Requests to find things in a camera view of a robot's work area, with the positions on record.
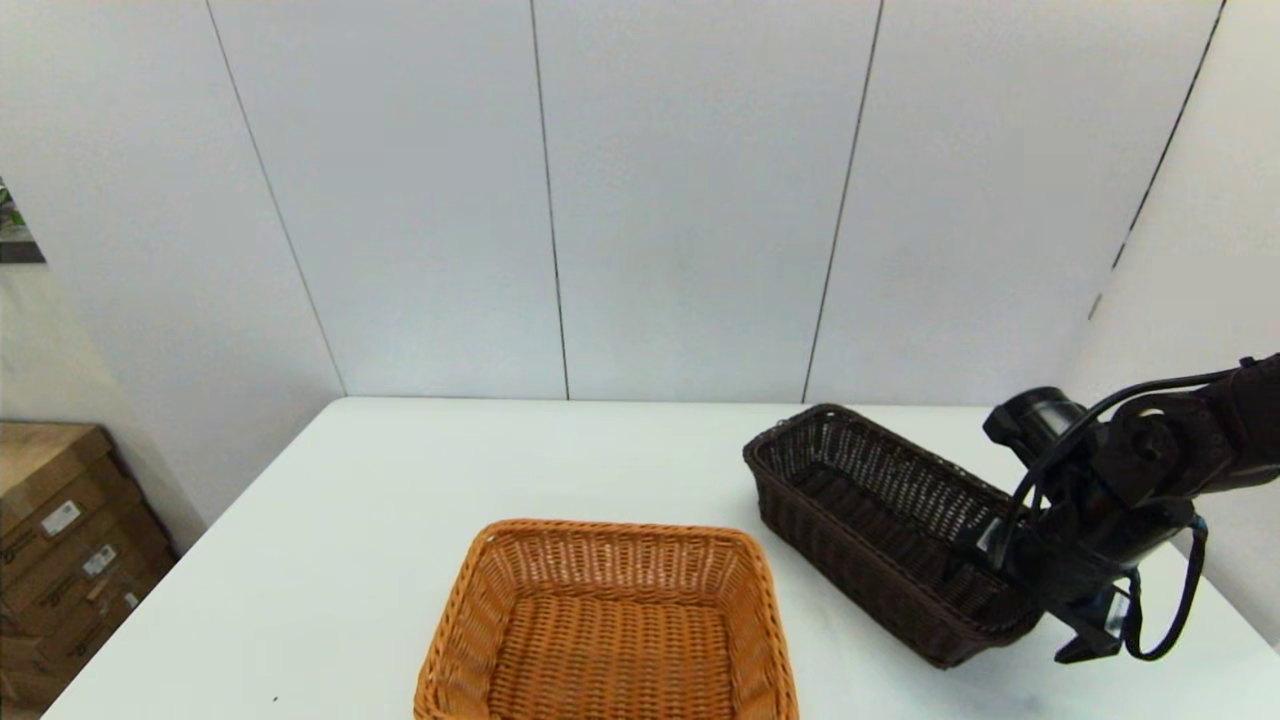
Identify dark brown wicker basket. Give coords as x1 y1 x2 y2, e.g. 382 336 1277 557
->
741 403 1049 669

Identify orange wicker basket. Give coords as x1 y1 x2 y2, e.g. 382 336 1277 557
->
414 517 799 720

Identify brown cardboard box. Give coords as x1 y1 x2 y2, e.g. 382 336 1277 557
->
0 422 139 591
0 505 166 641
0 640 86 717
0 555 181 681

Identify framed picture on wall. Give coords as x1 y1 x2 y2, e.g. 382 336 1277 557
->
0 172 49 265

